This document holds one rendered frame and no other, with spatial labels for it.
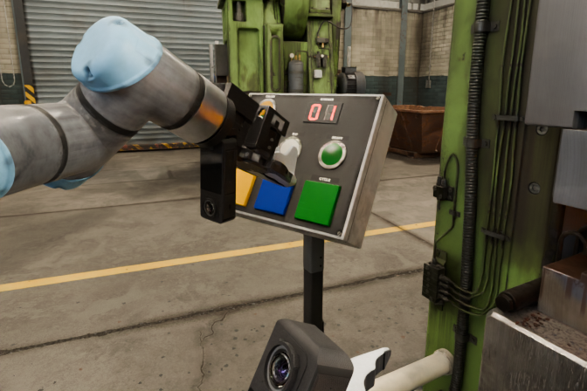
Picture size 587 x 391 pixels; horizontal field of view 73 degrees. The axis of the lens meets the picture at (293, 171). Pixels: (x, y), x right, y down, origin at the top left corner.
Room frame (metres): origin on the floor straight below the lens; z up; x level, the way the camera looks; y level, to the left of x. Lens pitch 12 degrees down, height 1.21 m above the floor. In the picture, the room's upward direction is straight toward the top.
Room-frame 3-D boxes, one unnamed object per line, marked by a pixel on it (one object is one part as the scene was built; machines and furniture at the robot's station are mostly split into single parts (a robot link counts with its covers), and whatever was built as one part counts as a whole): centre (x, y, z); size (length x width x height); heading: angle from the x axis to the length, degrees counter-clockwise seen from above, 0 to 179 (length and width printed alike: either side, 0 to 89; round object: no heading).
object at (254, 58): (5.73, 0.05, 1.45); 2.18 x 1.23 x 2.89; 111
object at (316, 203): (0.70, -0.04, 1.01); 0.07 x 0.05 x 0.07; 53
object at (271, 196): (0.76, 0.04, 1.01); 0.07 x 0.05 x 0.07; 53
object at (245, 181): (0.82, 0.12, 1.01); 0.07 x 0.05 x 0.07; 53
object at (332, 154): (0.73, -0.07, 1.09); 0.05 x 0.03 x 0.04; 28
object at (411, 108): (7.39, -2.23, 0.42); 1.89 x 1.20 x 0.85; 21
